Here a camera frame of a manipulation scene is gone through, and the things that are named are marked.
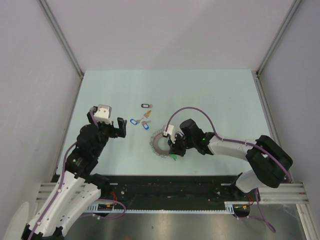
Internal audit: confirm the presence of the green key tag with key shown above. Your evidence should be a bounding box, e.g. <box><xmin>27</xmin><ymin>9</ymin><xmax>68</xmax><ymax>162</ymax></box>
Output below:
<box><xmin>169</xmin><ymin>154</ymin><xmax>178</xmax><ymax>161</ymax></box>

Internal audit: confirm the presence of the black key tag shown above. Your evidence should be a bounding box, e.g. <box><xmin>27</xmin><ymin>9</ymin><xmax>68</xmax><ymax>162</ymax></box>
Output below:
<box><xmin>140</xmin><ymin>103</ymin><xmax>153</xmax><ymax>109</ymax></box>

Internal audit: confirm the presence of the left aluminium frame post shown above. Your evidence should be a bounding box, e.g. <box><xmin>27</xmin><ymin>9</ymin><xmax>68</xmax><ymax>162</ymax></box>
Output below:
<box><xmin>36</xmin><ymin>0</ymin><xmax>84</xmax><ymax>80</ymax></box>

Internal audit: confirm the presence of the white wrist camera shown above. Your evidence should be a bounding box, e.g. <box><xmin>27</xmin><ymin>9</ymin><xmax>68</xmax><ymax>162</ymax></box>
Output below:
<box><xmin>162</xmin><ymin>124</ymin><xmax>176</xmax><ymax>142</ymax></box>
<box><xmin>93</xmin><ymin>104</ymin><xmax>112</xmax><ymax>125</ymax></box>

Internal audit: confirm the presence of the blue key tag left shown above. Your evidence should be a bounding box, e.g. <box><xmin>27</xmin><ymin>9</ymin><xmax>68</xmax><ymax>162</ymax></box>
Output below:
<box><xmin>129</xmin><ymin>118</ymin><xmax>144</xmax><ymax>126</ymax></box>

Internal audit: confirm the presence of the aluminium side rail right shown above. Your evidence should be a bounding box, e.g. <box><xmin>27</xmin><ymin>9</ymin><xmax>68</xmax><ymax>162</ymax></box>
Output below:
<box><xmin>251</xmin><ymin>71</ymin><xmax>318</xmax><ymax>240</ymax></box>

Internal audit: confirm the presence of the right aluminium frame post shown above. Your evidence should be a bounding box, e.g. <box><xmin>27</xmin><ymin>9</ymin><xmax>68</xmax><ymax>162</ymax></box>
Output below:
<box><xmin>255</xmin><ymin>0</ymin><xmax>304</xmax><ymax>77</ymax></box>

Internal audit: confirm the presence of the purple cable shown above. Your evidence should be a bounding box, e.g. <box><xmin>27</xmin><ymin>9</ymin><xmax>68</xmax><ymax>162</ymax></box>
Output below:
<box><xmin>164</xmin><ymin>106</ymin><xmax>293</xmax><ymax>233</ymax></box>
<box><xmin>26</xmin><ymin>107</ymin><xmax>126</xmax><ymax>240</ymax></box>

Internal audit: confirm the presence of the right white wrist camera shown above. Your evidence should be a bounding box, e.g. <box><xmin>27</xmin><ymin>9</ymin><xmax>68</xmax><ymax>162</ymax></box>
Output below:
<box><xmin>162</xmin><ymin>124</ymin><xmax>176</xmax><ymax>142</ymax></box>

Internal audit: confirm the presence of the white slotted cable duct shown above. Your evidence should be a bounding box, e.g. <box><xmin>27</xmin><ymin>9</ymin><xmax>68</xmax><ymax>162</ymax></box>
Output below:
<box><xmin>84</xmin><ymin>201</ymin><xmax>248</xmax><ymax>215</ymax></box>

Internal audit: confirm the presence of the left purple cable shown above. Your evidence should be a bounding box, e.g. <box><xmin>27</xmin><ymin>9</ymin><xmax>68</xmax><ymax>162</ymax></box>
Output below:
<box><xmin>26</xmin><ymin>107</ymin><xmax>126</xmax><ymax>240</ymax></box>

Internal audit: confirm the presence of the blue key tag right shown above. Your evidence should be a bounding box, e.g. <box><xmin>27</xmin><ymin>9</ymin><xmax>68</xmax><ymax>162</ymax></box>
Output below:
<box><xmin>141</xmin><ymin>120</ymin><xmax>151</xmax><ymax>130</ymax></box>

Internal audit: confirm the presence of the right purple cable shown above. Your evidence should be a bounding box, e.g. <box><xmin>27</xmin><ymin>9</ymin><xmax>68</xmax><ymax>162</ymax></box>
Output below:
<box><xmin>164</xmin><ymin>106</ymin><xmax>293</xmax><ymax>233</ymax></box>

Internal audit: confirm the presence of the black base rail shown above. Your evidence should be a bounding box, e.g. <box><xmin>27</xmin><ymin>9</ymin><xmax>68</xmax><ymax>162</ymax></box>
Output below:
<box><xmin>97</xmin><ymin>175</ymin><xmax>256</xmax><ymax>202</ymax></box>

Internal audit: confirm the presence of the blue key tag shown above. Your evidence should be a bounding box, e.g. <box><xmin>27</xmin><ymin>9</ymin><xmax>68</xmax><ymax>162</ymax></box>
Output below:
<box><xmin>141</xmin><ymin>120</ymin><xmax>151</xmax><ymax>130</ymax></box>
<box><xmin>129</xmin><ymin>118</ymin><xmax>144</xmax><ymax>126</ymax></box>

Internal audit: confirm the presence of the aluminium frame post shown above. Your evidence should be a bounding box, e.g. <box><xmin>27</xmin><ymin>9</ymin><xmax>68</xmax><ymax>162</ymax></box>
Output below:
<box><xmin>255</xmin><ymin>0</ymin><xmax>304</xmax><ymax>77</ymax></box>
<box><xmin>36</xmin><ymin>0</ymin><xmax>84</xmax><ymax>80</ymax></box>

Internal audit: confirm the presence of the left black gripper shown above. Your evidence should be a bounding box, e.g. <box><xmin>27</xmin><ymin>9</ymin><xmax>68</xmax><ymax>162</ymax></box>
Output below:
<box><xmin>87</xmin><ymin>111</ymin><xmax>126</xmax><ymax>157</ymax></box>

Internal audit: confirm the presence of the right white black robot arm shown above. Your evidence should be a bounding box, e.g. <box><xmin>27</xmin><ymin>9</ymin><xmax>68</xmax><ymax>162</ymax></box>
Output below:
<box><xmin>162</xmin><ymin>119</ymin><xmax>293</xmax><ymax>201</ymax></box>

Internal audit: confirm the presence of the brass key with tan tag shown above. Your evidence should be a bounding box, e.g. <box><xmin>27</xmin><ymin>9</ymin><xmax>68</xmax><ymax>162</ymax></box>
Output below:
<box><xmin>143</xmin><ymin>110</ymin><xmax>152</xmax><ymax>118</ymax></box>

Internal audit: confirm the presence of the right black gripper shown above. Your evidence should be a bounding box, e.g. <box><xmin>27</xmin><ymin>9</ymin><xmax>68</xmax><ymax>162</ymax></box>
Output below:
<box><xmin>168</xmin><ymin>132</ymin><xmax>196</xmax><ymax>157</ymax></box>

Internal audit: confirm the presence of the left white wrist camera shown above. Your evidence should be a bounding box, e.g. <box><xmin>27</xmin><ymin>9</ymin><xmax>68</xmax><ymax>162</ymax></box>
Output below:
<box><xmin>93</xmin><ymin>104</ymin><xmax>112</xmax><ymax>125</ymax></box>

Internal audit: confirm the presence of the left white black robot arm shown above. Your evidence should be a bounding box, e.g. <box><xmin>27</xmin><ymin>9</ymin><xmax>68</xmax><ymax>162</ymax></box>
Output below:
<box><xmin>21</xmin><ymin>110</ymin><xmax>127</xmax><ymax>240</ymax></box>

